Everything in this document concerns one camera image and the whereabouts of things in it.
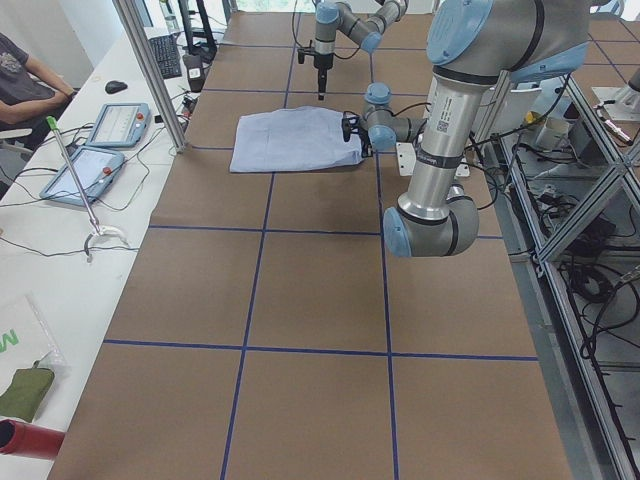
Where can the black keyboard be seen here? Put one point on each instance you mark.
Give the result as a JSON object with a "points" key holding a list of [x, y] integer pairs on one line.
{"points": [[166, 54]]}

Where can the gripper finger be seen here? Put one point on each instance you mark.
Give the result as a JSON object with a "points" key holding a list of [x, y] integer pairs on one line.
{"points": [[322, 83]]}

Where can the clear plastic bag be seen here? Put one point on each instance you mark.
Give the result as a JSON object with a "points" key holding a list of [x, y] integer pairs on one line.
{"points": [[26, 339]]}

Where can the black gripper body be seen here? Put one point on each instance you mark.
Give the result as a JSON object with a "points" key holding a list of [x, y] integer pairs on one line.
{"points": [[323, 60], [361, 132]]}

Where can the lower blue teach pendant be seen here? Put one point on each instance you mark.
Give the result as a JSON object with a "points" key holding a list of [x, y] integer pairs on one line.
{"points": [[96, 169]]}

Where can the aluminium frame post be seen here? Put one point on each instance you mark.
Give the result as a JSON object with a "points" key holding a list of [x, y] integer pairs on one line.
{"points": [[132, 24]]}

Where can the seated person in grey shirt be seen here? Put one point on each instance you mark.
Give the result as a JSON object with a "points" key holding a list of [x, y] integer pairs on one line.
{"points": [[30, 91]]}

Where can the red cylinder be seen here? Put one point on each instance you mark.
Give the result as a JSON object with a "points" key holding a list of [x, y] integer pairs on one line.
{"points": [[28, 440]]}

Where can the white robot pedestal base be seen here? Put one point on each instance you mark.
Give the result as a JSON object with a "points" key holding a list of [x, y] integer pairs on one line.
{"points": [[408, 154]]}

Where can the green cloth pouch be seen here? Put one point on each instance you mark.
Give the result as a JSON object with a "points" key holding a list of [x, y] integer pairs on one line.
{"points": [[26, 392]]}

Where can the reacher grabber stick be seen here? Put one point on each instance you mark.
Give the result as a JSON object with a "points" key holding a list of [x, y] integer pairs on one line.
{"points": [[98, 230]]}

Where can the black computer mouse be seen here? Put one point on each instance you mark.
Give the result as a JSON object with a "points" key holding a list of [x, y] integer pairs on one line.
{"points": [[115, 86]]}

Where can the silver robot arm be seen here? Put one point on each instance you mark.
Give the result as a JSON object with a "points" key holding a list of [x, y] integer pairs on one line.
{"points": [[332, 17], [469, 44]]}

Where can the blue teach pendant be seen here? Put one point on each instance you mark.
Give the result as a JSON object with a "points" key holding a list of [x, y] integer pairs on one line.
{"points": [[96, 169], [119, 125]]}

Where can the light blue striped dress shirt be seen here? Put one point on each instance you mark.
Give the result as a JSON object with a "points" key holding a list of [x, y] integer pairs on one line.
{"points": [[306, 138]]}

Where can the upper blue teach pendant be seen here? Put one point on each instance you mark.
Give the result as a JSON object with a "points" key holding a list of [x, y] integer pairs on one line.
{"points": [[119, 125]]}

